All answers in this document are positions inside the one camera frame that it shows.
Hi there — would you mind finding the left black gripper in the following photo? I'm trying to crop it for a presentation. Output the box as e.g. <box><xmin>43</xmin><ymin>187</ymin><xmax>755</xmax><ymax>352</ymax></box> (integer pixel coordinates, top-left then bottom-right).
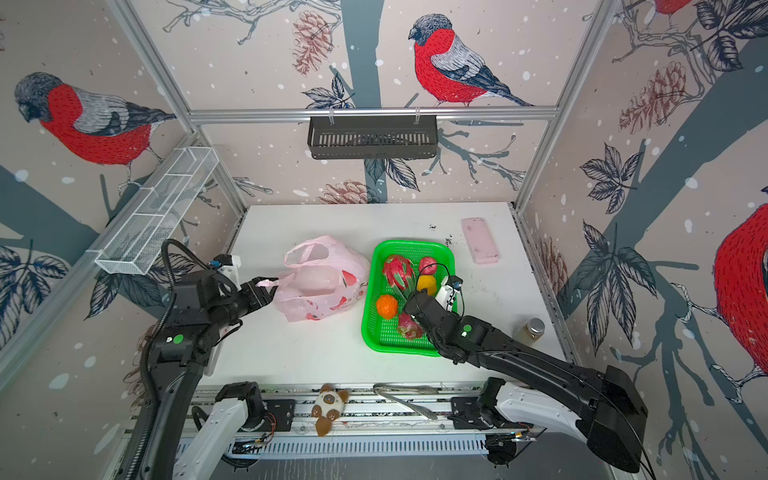
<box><xmin>209</xmin><ymin>274</ymin><xmax>280</xmax><ymax>329</ymax></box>

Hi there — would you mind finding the white wire mesh shelf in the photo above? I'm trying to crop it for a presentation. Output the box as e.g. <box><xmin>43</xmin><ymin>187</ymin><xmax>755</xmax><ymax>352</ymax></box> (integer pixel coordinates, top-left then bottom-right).
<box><xmin>95</xmin><ymin>146</ymin><xmax>219</xmax><ymax>275</ymax></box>

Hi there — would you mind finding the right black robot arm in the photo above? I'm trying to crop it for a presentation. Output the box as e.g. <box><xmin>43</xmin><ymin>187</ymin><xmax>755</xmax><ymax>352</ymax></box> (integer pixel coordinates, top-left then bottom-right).
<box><xmin>404</xmin><ymin>292</ymin><xmax>648</xmax><ymax>473</ymax></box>

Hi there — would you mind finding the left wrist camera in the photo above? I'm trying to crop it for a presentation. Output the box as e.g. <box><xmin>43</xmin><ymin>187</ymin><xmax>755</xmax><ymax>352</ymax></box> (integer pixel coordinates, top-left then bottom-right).
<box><xmin>210</xmin><ymin>254</ymin><xmax>241</xmax><ymax>290</ymax></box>

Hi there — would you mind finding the green plastic basket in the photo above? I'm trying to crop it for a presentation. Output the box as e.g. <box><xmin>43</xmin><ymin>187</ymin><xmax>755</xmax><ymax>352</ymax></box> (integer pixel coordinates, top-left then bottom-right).
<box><xmin>361</xmin><ymin>240</ymin><xmax>455</xmax><ymax>357</ymax></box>

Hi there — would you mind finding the black hanging wall basket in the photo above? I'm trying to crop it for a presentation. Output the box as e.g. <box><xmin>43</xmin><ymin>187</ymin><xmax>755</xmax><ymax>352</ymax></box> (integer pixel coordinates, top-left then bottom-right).
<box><xmin>307</xmin><ymin>115</ymin><xmax>439</xmax><ymax>160</ymax></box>

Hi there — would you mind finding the brown plush toy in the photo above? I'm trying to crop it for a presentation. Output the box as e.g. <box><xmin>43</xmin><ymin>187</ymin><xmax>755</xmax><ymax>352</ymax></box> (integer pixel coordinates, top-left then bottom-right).
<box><xmin>311</xmin><ymin>384</ymin><xmax>350</xmax><ymax>437</ymax></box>

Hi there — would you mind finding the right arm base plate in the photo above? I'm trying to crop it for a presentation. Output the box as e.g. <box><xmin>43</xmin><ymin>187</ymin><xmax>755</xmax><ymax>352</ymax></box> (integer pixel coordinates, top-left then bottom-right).
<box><xmin>448</xmin><ymin>397</ymin><xmax>532</xmax><ymax>431</ymax></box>

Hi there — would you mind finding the small pink dragon fruit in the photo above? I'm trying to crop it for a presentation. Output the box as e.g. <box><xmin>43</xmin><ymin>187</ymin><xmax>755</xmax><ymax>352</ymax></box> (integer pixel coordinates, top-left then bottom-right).
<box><xmin>397</xmin><ymin>313</ymin><xmax>424</xmax><ymax>340</ymax></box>

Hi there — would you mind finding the grey flat cable strip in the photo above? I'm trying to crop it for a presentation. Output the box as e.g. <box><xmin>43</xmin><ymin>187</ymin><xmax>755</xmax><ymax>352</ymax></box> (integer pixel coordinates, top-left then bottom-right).
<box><xmin>373</xmin><ymin>383</ymin><xmax>442</xmax><ymax>421</ymax></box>

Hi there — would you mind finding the orange carrot piece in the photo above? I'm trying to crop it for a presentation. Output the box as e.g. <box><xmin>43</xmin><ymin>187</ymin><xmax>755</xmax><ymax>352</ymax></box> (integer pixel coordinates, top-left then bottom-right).
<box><xmin>376</xmin><ymin>294</ymin><xmax>400</xmax><ymax>320</ymax></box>

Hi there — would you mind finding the small glass jar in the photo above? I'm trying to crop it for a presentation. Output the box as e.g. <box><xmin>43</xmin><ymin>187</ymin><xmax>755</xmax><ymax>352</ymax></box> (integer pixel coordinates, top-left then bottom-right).
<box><xmin>514</xmin><ymin>318</ymin><xmax>546</xmax><ymax>346</ymax></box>

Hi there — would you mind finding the pink plastic bag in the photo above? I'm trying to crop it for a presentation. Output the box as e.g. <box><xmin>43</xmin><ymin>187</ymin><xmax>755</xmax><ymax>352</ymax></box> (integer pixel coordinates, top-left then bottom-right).
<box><xmin>273</xmin><ymin>235</ymin><xmax>371</xmax><ymax>322</ymax></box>

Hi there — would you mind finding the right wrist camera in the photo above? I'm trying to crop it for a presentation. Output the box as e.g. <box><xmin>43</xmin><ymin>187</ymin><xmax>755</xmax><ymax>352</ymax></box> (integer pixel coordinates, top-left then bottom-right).
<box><xmin>435</xmin><ymin>275</ymin><xmax>463</xmax><ymax>311</ymax></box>

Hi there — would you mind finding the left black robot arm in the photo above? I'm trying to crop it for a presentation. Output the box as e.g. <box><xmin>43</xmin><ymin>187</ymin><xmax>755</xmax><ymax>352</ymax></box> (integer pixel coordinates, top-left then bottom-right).
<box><xmin>117</xmin><ymin>239</ymin><xmax>277</xmax><ymax>479</ymax></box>

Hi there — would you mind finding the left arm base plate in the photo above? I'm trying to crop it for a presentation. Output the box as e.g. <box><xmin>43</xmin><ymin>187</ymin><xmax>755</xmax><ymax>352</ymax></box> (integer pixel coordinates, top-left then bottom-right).
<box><xmin>241</xmin><ymin>399</ymin><xmax>296</xmax><ymax>434</ymax></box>

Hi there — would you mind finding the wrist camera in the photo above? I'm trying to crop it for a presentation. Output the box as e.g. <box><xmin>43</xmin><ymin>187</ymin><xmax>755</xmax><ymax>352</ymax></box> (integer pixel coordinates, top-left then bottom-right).
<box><xmin>435</xmin><ymin>275</ymin><xmax>463</xmax><ymax>311</ymax></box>
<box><xmin>210</xmin><ymin>254</ymin><xmax>241</xmax><ymax>290</ymax></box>

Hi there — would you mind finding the red apple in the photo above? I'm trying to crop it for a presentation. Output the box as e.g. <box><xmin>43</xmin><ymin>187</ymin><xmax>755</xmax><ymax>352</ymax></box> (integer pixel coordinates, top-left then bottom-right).
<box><xmin>419</xmin><ymin>256</ymin><xmax>439</xmax><ymax>275</ymax></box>

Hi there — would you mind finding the orange fruit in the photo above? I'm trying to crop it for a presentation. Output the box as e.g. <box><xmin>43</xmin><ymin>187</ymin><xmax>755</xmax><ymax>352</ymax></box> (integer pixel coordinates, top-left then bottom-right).
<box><xmin>416</xmin><ymin>274</ymin><xmax>438</xmax><ymax>297</ymax></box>

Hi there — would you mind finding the red fruit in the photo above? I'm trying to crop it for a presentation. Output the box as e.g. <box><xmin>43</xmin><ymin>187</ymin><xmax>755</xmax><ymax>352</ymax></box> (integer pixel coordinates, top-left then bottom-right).
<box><xmin>382</xmin><ymin>254</ymin><xmax>414</xmax><ymax>292</ymax></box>

